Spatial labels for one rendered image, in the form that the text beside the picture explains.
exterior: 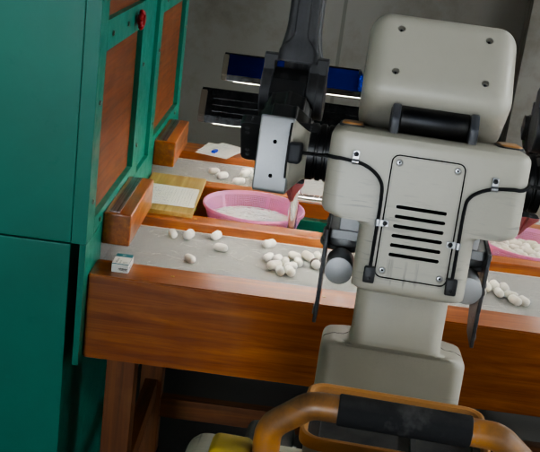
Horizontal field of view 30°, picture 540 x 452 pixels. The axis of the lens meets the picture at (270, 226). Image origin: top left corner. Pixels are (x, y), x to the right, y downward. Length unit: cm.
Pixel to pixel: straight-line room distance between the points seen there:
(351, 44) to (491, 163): 310
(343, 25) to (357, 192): 309
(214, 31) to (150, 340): 262
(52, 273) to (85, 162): 24
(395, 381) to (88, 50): 83
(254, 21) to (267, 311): 261
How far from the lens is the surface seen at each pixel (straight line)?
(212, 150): 307
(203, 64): 453
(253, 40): 448
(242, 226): 242
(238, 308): 202
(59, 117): 192
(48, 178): 195
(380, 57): 142
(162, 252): 226
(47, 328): 206
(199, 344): 206
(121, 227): 212
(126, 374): 212
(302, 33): 157
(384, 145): 137
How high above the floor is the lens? 152
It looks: 18 degrees down
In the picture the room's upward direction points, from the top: 7 degrees clockwise
